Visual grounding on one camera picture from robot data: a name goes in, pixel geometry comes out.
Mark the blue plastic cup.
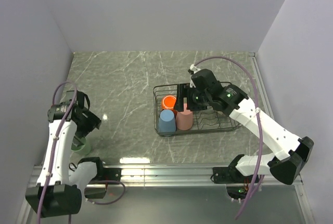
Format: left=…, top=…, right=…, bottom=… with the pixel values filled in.
left=158, top=110, right=176, bottom=136

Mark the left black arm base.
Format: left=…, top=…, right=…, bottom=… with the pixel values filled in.
left=69, top=157, right=123, bottom=202

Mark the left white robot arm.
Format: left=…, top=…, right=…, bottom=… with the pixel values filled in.
left=25, top=90, right=105, bottom=219

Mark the light green plastic cup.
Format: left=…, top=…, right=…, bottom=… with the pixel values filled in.
left=71, top=137, right=92, bottom=155

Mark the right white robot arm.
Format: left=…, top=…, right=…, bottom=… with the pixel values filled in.
left=174, top=69, right=314, bottom=185

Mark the black wire dish rack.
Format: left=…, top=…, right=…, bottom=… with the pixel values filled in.
left=153, top=84, right=241, bottom=136

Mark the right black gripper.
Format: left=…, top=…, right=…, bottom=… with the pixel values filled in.
left=173, top=83, right=211, bottom=112

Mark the orange mug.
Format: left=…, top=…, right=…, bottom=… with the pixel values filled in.
left=161, top=95, right=176, bottom=111

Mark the salmon plastic cup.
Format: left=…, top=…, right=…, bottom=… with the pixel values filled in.
left=175, top=103, right=193, bottom=130

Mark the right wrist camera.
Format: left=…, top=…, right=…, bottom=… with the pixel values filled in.
left=188, top=63, right=201, bottom=88

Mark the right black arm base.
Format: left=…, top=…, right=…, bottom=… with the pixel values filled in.
left=210, top=167, right=253, bottom=202

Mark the aluminium mounting rail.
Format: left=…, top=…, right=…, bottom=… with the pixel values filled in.
left=28, top=164, right=304, bottom=187

